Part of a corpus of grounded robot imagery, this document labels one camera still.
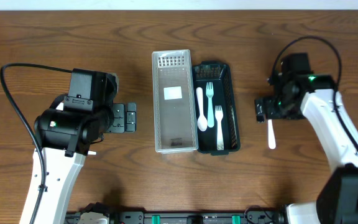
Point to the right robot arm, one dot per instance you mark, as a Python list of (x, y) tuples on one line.
[(315, 98)]

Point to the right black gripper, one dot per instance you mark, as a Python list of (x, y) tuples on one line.
[(270, 112)]

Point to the black rail with clamps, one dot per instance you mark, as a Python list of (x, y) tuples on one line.
[(100, 213)]

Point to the white plastic spoon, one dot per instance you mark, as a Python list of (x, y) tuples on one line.
[(202, 121)]

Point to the white plastic utensil handle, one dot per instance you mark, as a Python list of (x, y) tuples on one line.
[(210, 94)]

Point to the dark green plastic basket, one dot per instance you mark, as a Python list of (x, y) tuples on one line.
[(220, 75)]

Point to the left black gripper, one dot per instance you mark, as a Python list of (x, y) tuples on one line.
[(117, 126)]

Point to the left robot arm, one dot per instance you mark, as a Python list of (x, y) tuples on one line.
[(62, 172)]

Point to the white plastic fork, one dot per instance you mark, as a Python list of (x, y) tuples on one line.
[(271, 135), (219, 136)]

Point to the clear plastic basket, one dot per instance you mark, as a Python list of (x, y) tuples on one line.
[(174, 102)]

